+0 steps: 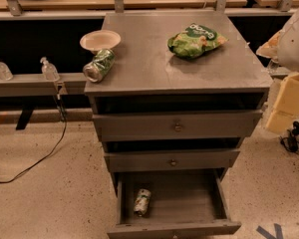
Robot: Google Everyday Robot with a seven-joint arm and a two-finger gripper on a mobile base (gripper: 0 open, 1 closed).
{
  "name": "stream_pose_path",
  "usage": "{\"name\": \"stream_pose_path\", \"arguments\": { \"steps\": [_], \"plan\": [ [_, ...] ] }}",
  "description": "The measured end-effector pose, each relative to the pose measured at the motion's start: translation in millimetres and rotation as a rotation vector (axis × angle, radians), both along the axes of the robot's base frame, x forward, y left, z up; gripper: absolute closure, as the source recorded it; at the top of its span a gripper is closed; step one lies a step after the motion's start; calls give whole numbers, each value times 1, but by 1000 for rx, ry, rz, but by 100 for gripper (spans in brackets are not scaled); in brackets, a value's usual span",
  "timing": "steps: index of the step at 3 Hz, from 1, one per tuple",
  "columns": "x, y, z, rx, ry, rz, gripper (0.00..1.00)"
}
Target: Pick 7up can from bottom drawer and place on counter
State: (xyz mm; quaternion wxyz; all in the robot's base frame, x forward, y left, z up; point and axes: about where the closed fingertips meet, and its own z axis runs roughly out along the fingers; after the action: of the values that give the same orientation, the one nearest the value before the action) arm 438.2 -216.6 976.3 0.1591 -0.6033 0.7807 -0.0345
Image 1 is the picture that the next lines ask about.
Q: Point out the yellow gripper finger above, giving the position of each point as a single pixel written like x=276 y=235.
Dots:
x=278 y=121
x=288 y=97

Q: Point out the white green 7up can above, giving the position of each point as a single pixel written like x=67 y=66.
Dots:
x=142 y=202

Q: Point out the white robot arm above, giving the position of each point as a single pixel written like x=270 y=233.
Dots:
x=283 y=49

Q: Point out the grey drawer cabinet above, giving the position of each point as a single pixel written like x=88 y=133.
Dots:
x=148 y=78

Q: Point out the grey bottom drawer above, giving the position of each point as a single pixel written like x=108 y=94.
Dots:
x=184 y=204

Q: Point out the grey drawer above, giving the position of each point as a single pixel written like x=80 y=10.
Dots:
x=170 y=160
x=176 y=125
x=184 y=204

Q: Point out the grey top drawer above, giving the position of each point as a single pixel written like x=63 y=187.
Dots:
x=176 y=125

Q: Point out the grey middle drawer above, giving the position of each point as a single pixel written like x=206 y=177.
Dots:
x=170 y=160

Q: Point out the crushed green soda can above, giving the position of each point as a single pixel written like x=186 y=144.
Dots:
x=101 y=64

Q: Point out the green chip bag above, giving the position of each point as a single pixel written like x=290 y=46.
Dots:
x=194 y=41

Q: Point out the white paper bowl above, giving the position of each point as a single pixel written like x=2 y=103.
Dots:
x=98 y=40

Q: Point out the clear bottle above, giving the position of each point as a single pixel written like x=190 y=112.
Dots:
x=49 y=70
x=5 y=73

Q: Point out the clear bottle far left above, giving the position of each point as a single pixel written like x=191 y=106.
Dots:
x=5 y=73

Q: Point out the grey metal rail shelf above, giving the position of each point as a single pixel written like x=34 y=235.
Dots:
x=29 y=85

